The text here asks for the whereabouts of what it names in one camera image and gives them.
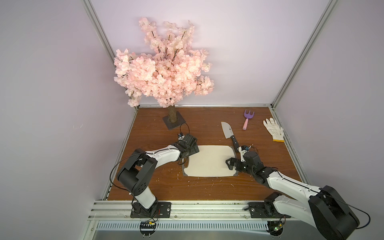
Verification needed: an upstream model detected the white work glove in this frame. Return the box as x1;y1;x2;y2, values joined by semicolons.
263;118;284;143

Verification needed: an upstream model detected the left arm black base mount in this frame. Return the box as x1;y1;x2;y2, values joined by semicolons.
130;199;172;219

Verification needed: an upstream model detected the aluminium front rail frame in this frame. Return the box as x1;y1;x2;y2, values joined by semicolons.
80;201;324;240

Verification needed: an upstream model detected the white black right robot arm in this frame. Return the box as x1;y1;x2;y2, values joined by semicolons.
226;151;368;240

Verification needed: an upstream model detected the white grey-rimmed cutting board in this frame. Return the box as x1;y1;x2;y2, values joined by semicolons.
182;145;238;178

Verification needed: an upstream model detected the black-handled kitchen knife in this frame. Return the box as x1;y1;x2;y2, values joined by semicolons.
221;122;240;153

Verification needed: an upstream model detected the pink artificial blossom tree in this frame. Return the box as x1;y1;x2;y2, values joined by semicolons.
114;18;214;124

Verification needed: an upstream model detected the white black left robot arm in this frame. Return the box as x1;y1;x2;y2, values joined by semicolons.
117;134;199;216

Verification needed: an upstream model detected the purple pink garden fork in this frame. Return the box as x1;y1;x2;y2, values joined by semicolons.
243;110;255;131

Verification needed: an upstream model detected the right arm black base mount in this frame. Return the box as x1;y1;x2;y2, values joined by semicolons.
243;192;284;219

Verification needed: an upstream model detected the dark metal tree base plate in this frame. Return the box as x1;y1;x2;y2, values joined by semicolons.
162;111;187;131

